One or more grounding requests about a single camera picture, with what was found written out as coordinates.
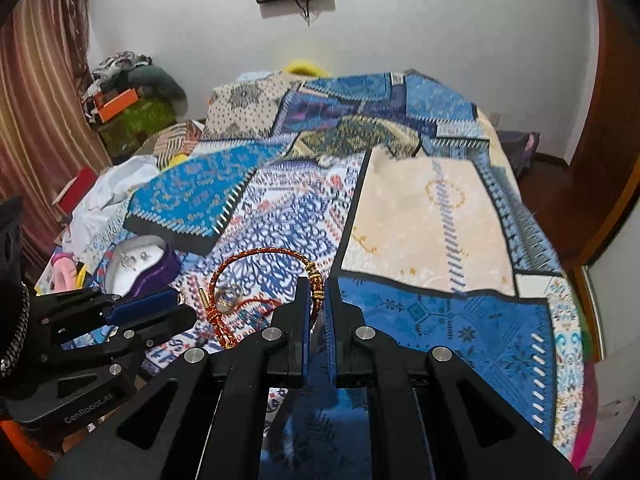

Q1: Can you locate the yellow plush item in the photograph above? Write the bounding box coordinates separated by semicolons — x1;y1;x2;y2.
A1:
283;58;329;77

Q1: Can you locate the green patterned box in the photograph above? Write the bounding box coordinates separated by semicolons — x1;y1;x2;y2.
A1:
97;97;177;159

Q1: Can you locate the orange box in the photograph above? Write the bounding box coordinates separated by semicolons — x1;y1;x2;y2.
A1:
94;88;140;124

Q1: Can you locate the thin red string bracelet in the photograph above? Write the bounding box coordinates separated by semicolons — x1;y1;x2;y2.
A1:
215;296;284;322

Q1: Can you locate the red cardboard box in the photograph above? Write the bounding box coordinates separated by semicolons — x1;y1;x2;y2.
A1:
52;167;100;221

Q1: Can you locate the white cloth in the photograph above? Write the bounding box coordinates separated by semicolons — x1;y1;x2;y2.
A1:
70;154;161;261

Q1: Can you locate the red braided bracelet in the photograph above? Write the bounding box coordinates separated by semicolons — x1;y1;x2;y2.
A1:
207;248;327;351

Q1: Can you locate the pink slipper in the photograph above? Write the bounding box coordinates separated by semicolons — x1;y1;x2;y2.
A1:
51;254;84;294

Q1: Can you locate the striped cushion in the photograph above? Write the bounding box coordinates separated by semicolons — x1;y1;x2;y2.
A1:
152;120;206;159

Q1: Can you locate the dark bag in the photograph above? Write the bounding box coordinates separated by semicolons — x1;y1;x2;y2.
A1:
497;130;542;182

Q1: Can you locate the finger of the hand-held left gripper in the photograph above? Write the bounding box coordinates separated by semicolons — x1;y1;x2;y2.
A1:
29;287;185;347
47;306;199;363

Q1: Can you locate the purple jewelry box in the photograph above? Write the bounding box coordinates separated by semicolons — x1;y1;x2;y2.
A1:
102;235;182;307

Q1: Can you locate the blue patchwork blanket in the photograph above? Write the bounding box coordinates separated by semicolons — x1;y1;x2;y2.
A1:
35;67;587;480

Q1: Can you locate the pile of clothes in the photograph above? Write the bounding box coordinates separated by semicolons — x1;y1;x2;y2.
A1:
77;50;189;113

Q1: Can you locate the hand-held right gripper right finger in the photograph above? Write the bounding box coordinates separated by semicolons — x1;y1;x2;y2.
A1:
323;276;582;480

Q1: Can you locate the silver ring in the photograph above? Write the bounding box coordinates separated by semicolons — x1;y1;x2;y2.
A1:
215;283;244;316

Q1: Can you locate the striped brown curtain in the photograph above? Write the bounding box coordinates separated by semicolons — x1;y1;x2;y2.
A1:
0;0;114;281

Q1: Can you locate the wooden door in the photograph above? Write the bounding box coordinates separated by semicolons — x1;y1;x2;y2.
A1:
564;0;640;273

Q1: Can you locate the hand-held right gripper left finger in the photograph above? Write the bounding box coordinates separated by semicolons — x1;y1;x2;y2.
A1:
50;276;312;480

